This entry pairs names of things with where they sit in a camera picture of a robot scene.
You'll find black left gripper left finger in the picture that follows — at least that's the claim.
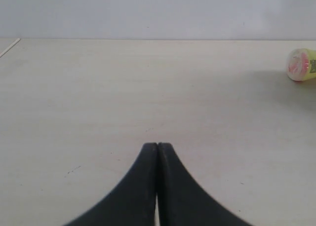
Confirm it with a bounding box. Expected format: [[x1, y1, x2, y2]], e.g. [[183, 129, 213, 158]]
[[67, 143, 158, 226]]

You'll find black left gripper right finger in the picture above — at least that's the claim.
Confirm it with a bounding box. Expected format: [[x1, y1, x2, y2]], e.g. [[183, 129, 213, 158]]
[[157, 143, 250, 226]]

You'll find yellow drink bottle red cap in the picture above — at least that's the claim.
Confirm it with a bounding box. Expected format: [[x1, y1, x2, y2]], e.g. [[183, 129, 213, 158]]
[[286, 48, 316, 82]]

